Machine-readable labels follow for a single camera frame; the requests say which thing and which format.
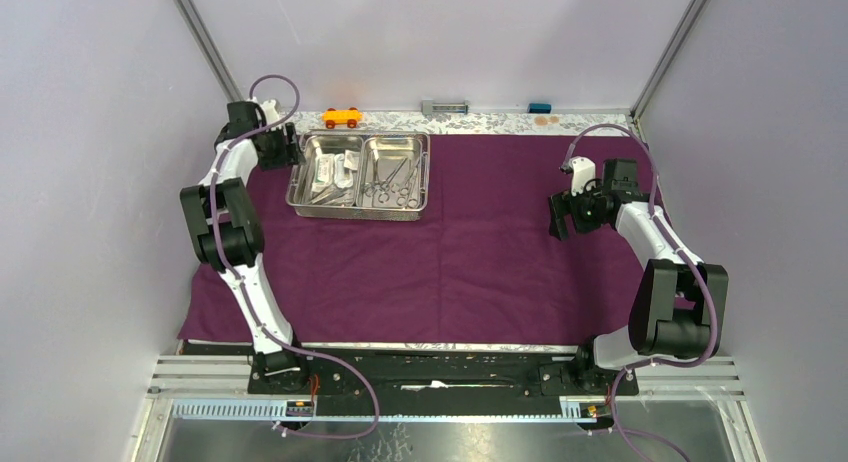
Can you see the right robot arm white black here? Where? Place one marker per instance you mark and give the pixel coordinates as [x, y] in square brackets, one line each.
[677, 313]

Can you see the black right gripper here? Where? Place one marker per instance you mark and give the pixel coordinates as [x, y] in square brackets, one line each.
[563, 203]

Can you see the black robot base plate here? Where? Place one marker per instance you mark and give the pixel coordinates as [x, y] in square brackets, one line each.
[410, 383]

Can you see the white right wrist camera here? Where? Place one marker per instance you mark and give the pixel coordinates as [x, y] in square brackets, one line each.
[582, 170]

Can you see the perforated steel instrument tray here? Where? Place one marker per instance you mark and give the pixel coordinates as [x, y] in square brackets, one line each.
[350, 204]

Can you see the orange toy car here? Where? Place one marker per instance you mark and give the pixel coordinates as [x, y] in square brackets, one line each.
[349, 118]

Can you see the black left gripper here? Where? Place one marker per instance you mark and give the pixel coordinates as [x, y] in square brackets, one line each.
[289, 149]

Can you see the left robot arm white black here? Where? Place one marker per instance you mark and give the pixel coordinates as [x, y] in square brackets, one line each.
[226, 233]

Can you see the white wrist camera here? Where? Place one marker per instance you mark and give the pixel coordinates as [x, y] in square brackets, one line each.
[272, 112]
[582, 170]

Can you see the blue plastic block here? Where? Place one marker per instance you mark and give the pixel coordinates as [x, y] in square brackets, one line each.
[539, 108]

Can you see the purple cloth wrap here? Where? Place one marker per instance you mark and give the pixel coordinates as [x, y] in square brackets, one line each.
[479, 266]

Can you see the steel surgical forceps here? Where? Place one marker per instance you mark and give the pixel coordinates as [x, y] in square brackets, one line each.
[384, 171]

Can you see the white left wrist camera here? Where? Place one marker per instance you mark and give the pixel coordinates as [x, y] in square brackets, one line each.
[272, 112]

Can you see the white sterile packets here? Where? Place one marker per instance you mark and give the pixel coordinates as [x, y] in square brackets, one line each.
[335, 170]

